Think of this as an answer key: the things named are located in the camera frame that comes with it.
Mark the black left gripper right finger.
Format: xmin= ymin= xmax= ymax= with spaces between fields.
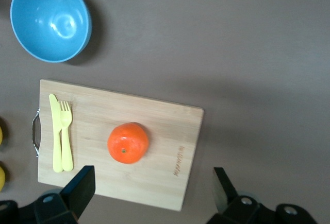
xmin=207 ymin=167 xmax=260 ymax=224

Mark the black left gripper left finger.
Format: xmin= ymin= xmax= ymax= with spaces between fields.
xmin=33 ymin=165 xmax=96 ymax=224

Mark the orange fruit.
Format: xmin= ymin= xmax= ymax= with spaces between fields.
xmin=107 ymin=122 xmax=150 ymax=165

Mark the wooden cutting board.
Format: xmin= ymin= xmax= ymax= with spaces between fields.
xmin=31 ymin=79 xmax=205 ymax=212

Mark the blue bowl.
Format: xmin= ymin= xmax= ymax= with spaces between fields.
xmin=10 ymin=0 xmax=93 ymax=63

